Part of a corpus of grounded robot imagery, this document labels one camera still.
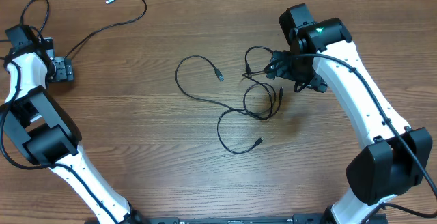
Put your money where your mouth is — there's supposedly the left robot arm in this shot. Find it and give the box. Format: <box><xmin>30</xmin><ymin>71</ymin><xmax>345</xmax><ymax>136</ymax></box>
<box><xmin>1</xmin><ymin>24</ymin><xmax>146</xmax><ymax>223</ymax></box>

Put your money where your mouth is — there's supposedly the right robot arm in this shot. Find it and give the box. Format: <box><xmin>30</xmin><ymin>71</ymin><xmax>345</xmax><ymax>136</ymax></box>
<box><xmin>264</xmin><ymin>4</ymin><xmax>436</xmax><ymax>223</ymax></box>

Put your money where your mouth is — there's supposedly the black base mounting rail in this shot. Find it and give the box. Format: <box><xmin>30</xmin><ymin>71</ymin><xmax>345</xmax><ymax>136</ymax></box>
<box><xmin>145</xmin><ymin>214</ymin><xmax>331</xmax><ymax>224</ymax></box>

